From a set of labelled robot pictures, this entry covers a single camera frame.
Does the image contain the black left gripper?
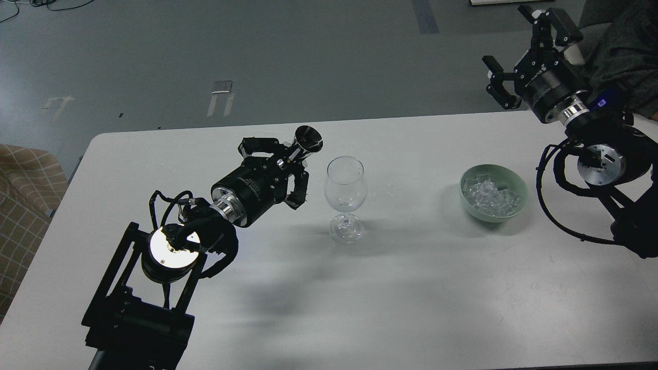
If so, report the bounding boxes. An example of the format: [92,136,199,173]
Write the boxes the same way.
[211,137,309,228]

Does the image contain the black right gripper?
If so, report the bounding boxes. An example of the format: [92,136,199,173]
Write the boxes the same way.
[482,5,589,124]

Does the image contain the steel cocktail jigger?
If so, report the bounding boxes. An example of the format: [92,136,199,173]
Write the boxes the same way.
[277,125,323,169]

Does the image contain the clear ice cubes pile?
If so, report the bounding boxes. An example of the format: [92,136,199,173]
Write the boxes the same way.
[461,173,522,216]

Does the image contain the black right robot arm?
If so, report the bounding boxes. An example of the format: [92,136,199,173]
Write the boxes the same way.
[482,4,657,258]

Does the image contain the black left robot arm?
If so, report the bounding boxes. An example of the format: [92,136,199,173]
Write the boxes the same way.
[82,127,323,369]

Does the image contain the clear wine glass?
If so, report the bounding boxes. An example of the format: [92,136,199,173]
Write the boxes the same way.
[324,156,368,244]

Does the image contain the person in dark jacket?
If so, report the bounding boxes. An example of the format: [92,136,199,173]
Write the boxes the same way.
[578,1,657,120]

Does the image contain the green bowl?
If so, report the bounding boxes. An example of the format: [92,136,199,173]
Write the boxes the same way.
[459,164,529,223]

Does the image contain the beige checkered cloth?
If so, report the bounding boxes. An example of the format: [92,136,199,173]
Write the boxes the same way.
[1,144,68,319]

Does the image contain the black floor cables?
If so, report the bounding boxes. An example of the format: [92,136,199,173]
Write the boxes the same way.
[0,0,94,23]

